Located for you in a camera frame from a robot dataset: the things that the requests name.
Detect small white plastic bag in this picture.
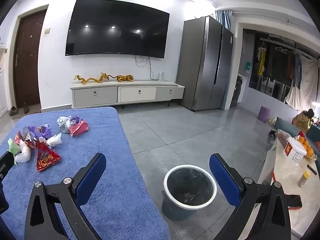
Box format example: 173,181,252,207
46,132,62,147

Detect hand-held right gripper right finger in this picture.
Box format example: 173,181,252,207
209,153,292,240

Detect dark washing machine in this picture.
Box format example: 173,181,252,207
229,76,245,108

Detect hanging yellow garment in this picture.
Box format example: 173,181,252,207
257,49,266,75

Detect white basket red label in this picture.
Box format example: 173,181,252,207
285,137,307,165

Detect blue curtain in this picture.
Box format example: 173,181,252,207
215,9,232,30

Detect grey double-door refrigerator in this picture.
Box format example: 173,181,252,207
176,16,234,111

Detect white wall cabinets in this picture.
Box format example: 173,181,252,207
0,47,8,118

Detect hanging white sheet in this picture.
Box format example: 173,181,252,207
285,59,319,110

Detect white grey television cabinet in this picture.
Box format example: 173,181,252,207
70,79,186,109

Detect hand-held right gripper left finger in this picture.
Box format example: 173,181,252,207
24,152,107,240

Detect gold dragon figurine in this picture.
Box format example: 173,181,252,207
74,72,110,84

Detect hanging blue denim garment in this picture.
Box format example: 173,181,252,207
293,54,302,88

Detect red snack bag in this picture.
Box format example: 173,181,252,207
36,141,62,172

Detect black wall television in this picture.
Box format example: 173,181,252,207
65,0,170,59

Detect grey trash bin white rim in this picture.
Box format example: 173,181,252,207
161,164,217,222

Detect gold tiger figurine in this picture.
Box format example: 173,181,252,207
111,74,135,82

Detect pink tissue packet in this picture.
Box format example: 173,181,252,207
69,121,89,137

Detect crumpled clear plastic bag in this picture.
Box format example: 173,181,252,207
57,115,80,134

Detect blue fluffy mat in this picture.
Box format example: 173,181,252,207
0,107,170,240

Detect black phone red case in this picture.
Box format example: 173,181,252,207
285,194,302,209

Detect green paper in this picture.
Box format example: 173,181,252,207
7,137,22,165

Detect clear red food package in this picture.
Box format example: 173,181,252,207
277,130,292,145

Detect television cable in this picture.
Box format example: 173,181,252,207
134,54,154,80

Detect brown door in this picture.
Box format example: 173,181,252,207
12,10,48,108

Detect pile of oranges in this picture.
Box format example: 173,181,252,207
296,135,314,159

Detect yellow cap bottle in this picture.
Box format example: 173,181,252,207
297,170,311,187

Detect teal sofa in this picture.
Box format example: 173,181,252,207
275,117,320,155

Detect purple paper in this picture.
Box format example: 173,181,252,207
27,126,52,140

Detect red yellow wrapper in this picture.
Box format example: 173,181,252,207
14,131,35,150

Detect white counter cabinet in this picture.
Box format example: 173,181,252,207
257,130,320,238

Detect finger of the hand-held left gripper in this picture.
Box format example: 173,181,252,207
0,151,15,180

